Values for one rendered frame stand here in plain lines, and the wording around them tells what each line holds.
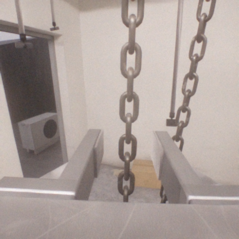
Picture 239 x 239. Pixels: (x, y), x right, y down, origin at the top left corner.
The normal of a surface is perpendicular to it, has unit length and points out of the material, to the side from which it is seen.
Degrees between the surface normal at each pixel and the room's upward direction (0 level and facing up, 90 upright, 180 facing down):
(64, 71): 90
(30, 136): 90
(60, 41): 90
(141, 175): 90
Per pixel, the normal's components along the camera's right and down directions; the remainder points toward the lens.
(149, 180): -0.21, 0.30
